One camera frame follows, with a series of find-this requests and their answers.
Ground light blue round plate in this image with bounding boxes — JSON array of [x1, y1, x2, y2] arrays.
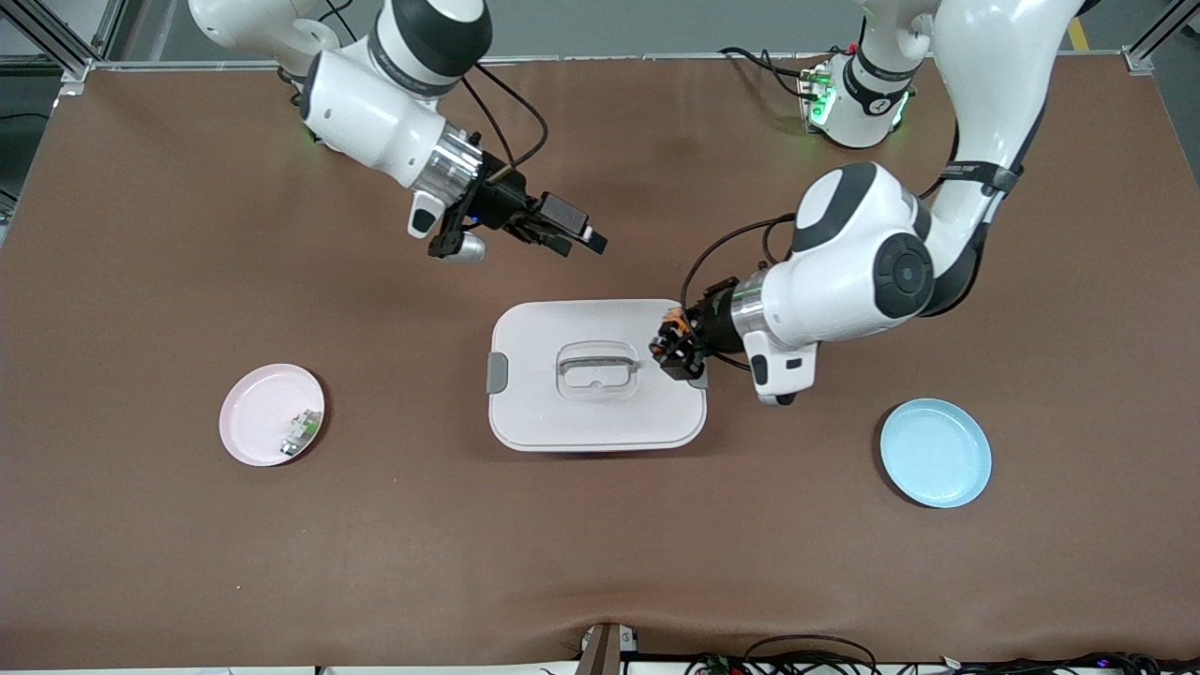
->
[[879, 397, 993, 510]]

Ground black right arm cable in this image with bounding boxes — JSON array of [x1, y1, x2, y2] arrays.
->
[[457, 60, 550, 185]]

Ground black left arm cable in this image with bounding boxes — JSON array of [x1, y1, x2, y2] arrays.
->
[[680, 212, 800, 312]]

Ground aluminium frame post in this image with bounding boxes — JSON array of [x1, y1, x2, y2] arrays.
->
[[0, 0, 128, 82], [1120, 0, 1200, 76]]

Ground pink round plate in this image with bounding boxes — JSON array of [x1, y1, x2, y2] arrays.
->
[[218, 363, 327, 469]]

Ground black left base cable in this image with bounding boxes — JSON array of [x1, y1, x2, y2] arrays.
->
[[719, 45, 826, 102]]

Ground looped black cable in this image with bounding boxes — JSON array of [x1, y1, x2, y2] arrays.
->
[[743, 634, 879, 675]]

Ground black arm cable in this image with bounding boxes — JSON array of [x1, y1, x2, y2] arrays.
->
[[457, 60, 550, 185], [680, 212, 800, 312]]

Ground white lidded storage box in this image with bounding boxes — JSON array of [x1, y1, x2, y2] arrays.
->
[[486, 298, 711, 454]]

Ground tangled cable bundle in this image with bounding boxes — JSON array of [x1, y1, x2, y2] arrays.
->
[[684, 650, 1200, 675]]

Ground metal table edge bracket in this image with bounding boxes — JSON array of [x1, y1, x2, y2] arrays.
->
[[575, 621, 640, 675]]

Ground green and white switch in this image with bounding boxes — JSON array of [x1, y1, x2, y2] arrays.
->
[[279, 409, 322, 459]]

